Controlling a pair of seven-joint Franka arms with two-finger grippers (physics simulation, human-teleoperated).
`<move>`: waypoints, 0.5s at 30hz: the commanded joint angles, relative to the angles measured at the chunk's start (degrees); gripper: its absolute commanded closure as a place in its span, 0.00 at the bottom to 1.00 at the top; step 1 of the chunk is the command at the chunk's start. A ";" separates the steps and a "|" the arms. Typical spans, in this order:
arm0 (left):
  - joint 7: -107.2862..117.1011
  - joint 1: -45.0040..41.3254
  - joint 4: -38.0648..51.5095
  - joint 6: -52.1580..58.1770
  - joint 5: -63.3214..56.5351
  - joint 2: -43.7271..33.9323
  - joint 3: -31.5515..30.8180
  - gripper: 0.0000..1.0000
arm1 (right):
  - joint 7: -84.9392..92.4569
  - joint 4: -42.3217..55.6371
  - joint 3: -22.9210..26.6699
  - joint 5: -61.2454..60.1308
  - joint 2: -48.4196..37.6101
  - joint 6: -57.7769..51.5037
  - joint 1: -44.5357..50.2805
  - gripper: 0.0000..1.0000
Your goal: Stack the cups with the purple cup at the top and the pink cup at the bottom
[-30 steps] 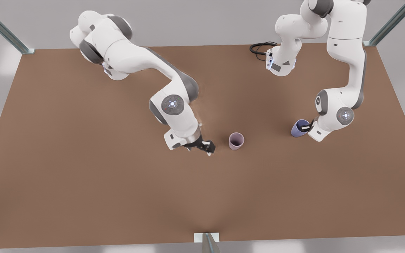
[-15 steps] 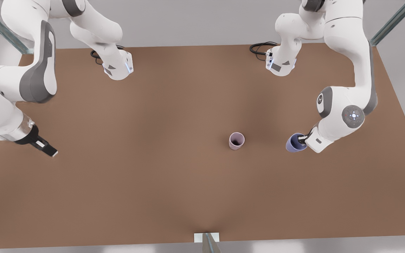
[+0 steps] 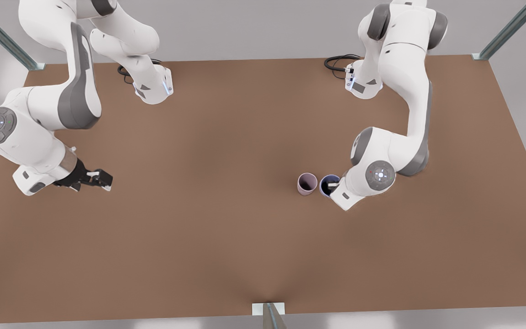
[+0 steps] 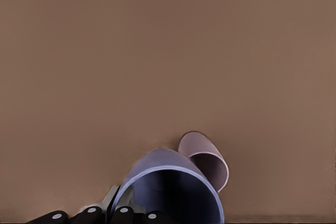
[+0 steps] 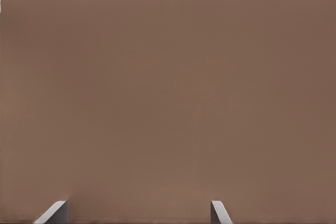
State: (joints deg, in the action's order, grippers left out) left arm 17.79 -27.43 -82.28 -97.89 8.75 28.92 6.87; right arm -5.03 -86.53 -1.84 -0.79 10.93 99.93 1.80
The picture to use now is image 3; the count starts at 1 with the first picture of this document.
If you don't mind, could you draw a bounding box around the purple cup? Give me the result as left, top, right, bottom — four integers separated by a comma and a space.
319, 175, 342, 198

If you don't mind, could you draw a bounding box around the pink cup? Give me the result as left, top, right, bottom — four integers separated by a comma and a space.
297, 173, 318, 196

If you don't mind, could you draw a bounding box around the black cable loop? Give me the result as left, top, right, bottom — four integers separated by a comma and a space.
324, 54, 364, 80
117, 59, 163, 85

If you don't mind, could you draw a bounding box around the silver frame post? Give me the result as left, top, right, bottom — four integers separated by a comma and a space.
0, 0, 46, 71
471, 0, 526, 61
252, 302, 287, 329

